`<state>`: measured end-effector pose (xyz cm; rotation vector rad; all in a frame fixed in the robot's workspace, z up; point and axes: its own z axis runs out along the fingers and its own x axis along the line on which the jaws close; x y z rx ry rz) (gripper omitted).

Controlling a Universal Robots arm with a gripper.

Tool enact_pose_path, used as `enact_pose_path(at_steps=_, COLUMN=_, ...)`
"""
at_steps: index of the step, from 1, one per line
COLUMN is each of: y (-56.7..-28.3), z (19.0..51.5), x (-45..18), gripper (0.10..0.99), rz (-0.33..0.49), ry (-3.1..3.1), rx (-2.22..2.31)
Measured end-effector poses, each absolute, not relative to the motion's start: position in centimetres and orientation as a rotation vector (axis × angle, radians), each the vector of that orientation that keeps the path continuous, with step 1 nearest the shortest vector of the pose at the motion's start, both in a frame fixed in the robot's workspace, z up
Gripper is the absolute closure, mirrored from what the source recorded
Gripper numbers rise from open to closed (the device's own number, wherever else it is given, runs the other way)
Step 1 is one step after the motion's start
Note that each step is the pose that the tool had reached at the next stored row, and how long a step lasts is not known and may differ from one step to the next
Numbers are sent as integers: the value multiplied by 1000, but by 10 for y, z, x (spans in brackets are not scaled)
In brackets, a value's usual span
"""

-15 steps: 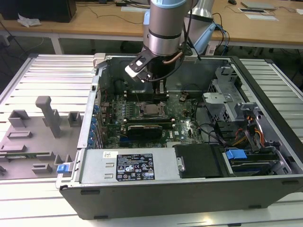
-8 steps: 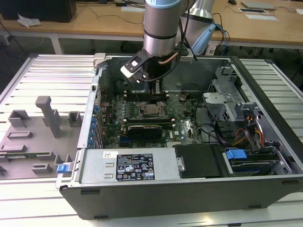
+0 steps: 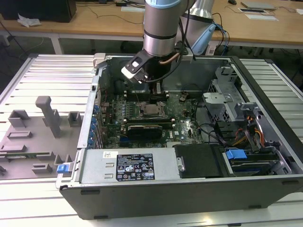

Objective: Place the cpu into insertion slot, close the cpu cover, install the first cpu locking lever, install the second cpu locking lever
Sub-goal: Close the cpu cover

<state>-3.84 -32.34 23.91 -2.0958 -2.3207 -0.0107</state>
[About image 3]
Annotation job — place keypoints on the pale blue teach pendant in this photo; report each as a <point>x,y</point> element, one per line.
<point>204,37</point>

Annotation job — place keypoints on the black open PC case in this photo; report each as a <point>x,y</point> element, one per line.
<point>165,201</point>

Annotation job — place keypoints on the grey parts rack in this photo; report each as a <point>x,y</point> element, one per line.
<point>38,139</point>

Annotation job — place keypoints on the coin cell battery holder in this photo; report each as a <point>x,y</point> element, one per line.
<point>183,97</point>

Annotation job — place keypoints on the green motherboard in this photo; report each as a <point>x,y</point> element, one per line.
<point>182,127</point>

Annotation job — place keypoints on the black drive bay cover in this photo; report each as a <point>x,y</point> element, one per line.
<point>198,160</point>

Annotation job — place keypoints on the silver square CPU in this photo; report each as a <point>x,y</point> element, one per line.
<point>152,109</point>

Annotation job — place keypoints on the wooden desk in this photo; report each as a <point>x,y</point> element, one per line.
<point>94,26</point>

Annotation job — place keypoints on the crumpled white paper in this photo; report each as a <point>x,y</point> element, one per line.
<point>28,21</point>

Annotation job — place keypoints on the blue case latch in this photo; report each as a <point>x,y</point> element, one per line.
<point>62,169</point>

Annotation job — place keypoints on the blue expansion slot clip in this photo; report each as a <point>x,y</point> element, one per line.
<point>95,109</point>
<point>94,121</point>
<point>90,140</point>
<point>92,129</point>

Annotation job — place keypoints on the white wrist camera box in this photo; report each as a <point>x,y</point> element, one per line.
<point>132,68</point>

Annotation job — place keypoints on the black computer mouse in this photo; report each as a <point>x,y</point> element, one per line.
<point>232,2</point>

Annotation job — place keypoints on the silver metal drive cage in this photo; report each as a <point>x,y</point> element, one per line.
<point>220,104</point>

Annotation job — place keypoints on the black power adapter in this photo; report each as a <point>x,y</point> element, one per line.
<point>120,4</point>

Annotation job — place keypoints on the black computer box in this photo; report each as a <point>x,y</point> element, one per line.
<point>35,9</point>

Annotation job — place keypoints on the silver power supply with label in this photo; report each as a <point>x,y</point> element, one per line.
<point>99,165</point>

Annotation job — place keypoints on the grey flat keyboard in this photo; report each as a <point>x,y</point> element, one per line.
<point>258,5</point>

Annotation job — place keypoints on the CPU socket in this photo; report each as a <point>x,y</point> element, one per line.
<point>141,115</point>

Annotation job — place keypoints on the black RAM slot row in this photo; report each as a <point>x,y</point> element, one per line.
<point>146,123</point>
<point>139,96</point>

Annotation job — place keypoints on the green RAM stick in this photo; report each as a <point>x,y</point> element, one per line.
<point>23,156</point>

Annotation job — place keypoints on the blue disk carrier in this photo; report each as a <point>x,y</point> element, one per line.
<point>235,156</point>

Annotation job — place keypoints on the grey case latch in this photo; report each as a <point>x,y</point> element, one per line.
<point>99,59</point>

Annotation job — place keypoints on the black graphics card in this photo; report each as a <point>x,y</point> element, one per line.
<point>144,132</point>

